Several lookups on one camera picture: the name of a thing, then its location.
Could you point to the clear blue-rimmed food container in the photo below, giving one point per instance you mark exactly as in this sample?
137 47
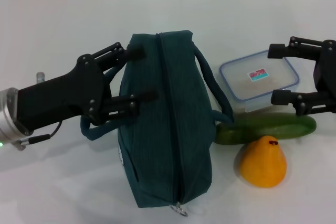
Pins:
258 77

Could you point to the orange-yellow pear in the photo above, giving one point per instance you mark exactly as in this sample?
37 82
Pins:
262 166

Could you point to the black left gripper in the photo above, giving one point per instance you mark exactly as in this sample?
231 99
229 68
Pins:
60 93

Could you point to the small silver flange stub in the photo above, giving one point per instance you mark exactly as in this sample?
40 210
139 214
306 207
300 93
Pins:
40 77

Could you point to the green cucumber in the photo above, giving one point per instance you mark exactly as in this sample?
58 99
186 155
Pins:
252 129

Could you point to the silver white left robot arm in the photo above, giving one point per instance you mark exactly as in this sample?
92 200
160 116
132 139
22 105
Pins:
9 119

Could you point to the dark teal insulated bag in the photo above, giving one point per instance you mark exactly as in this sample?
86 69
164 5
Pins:
168 108

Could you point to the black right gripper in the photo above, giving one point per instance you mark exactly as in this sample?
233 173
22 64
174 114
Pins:
326 77

